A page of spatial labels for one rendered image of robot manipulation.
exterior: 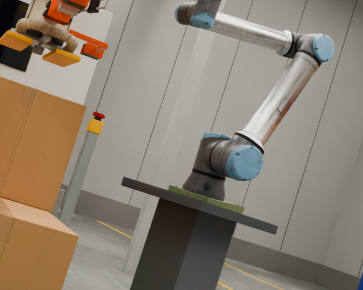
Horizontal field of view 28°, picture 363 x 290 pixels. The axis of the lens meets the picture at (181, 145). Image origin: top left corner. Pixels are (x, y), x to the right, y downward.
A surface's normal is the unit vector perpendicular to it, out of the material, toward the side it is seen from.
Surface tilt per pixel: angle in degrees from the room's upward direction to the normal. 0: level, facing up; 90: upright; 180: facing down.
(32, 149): 90
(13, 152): 90
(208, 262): 90
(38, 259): 90
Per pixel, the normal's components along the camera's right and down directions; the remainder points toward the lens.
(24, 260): 0.32, 0.03
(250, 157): 0.43, 0.20
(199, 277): 0.67, 0.16
